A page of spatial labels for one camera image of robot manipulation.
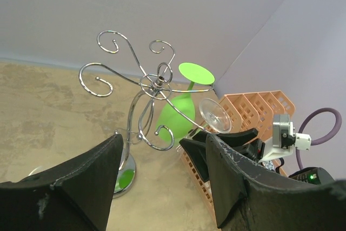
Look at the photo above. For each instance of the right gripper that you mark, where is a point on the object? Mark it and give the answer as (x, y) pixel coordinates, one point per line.
(240, 142)

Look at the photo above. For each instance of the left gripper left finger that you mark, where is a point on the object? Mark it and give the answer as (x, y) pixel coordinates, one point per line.
(73, 195)

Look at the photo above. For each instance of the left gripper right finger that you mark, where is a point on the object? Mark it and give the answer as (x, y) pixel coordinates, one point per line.
(247, 196)

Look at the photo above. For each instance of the clear wine glass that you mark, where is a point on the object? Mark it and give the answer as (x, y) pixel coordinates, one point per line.
(215, 116)

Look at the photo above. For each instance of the green plastic wine glass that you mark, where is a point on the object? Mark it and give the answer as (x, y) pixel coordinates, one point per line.
(180, 112)

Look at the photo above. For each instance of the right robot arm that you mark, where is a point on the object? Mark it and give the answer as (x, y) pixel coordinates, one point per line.
(312, 175)

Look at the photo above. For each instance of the orange plastic file organizer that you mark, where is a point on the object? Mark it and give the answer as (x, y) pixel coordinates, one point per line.
(246, 110)

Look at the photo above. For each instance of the clear glass back left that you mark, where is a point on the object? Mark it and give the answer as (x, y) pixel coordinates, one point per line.
(36, 170)

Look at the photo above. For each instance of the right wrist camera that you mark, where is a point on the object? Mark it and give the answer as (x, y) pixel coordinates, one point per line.
(284, 140)

